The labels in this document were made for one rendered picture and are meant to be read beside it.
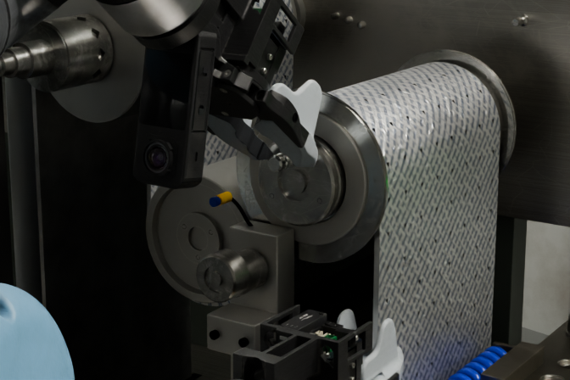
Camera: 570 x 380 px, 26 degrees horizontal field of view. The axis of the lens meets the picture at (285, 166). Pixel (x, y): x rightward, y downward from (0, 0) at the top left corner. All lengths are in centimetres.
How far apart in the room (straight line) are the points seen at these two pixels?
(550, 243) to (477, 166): 288
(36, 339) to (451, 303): 70
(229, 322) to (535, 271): 311
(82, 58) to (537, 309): 315
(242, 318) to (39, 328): 53
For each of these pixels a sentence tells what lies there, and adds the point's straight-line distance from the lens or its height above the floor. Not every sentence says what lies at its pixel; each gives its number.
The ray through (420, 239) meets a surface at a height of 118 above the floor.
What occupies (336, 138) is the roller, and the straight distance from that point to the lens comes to 100.
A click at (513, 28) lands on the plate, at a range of 128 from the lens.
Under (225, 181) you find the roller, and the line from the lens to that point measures 109.
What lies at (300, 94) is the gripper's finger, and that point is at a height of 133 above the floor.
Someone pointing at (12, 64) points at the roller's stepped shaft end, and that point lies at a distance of 109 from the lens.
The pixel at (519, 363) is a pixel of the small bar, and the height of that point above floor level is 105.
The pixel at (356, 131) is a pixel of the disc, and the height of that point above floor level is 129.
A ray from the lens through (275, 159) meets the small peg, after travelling 98.
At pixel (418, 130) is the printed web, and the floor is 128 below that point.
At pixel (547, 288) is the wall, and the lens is 409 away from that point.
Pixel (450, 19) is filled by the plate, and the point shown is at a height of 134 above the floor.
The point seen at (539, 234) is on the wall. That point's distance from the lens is 406.
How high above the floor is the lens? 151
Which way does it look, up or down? 14 degrees down
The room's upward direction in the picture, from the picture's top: straight up
